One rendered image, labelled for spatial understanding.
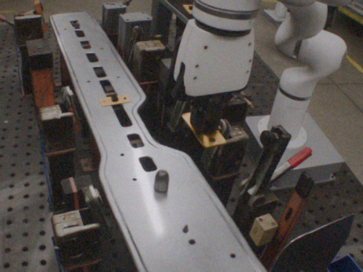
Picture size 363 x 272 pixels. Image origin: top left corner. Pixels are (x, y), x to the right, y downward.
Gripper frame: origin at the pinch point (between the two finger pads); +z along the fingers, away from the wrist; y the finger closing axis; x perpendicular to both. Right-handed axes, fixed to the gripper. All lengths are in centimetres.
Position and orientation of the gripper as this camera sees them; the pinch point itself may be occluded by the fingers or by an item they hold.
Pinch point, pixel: (205, 116)
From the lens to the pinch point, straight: 58.9
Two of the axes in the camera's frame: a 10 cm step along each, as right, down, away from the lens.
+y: -9.0, 1.8, -3.9
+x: 4.1, 6.1, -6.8
